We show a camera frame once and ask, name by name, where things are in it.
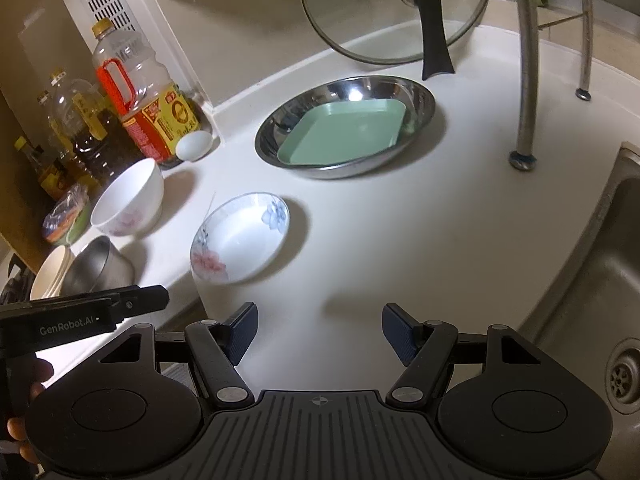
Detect glass pot lid black handle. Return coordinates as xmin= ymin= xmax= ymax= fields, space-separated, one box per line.
xmin=299 ymin=0 xmax=496 ymax=82

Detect stainless steel sink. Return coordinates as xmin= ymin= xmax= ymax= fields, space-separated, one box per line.
xmin=517 ymin=142 xmax=640 ymax=480

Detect dark oil bottle yellow handle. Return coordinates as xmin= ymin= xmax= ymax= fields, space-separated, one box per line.
xmin=49 ymin=71 xmax=143 ymax=186

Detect green bowl plastic wrapped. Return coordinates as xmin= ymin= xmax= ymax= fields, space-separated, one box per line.
xmin=41 ymin=183 xmax=93 ymax=247

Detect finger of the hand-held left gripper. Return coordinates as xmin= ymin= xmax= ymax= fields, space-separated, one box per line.
xmin=111 ymin=285 xmax=169 ymax=322

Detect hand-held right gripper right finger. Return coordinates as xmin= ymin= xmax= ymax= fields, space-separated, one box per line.
xmin=381 ymin=302 xmax=544 ymax=409

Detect sink drain strainer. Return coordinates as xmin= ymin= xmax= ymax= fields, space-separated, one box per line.
xmin=604 ymin=337 xmax=640 ymax=416

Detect small bottle yellow cap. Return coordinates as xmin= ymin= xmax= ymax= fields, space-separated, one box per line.
xmin=14 ymin=136 xmax=66 ymax=201

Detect metal rack legs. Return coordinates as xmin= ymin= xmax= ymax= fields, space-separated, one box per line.
xmin=505 ymin=0 xmax=598 ymax=172

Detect person's left hand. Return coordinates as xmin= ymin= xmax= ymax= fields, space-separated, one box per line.
xmin=6 ymin=359 xmax=54 ymax=443

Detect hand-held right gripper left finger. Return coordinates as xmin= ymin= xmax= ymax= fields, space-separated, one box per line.
xmin=95 ymin=302 xmax=259 ymax=409

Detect cream plain bowl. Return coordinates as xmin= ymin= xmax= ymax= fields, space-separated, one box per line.
xmin=29 ymin=245 xmax=76 ymax=302

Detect pale egg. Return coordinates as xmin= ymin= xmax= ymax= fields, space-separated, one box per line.
xmin=176 ymin=130 xmax=213 ymax=162

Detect stainless steel bowl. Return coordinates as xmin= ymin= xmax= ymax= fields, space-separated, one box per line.
xmin=61 ymin=236 xmax=135 ymax=297

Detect green square plate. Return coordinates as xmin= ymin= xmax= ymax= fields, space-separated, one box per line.
xmin=276 ymin=100 xmax=406 ymax=168

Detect white floral bowl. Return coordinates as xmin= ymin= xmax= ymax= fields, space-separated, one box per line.
xmin=90 ymin=157 xmax=165 ymax=237

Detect floral shallow white plate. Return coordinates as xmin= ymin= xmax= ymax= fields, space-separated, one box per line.
xmin=190 ymin=191 xmax=291 ymax=286

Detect brown cardboard sheet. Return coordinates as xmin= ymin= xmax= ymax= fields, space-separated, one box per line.
xmin=0 ymin=82 xmax=61 ymax=273

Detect black gas stove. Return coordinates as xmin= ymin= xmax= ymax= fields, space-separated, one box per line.
xmin=0 ymin=255 xmax=33 ymax=307

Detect oil bottle red handle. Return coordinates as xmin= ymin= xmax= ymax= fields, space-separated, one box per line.
xmin=91 ymin=18 xmax=201 ymax=168

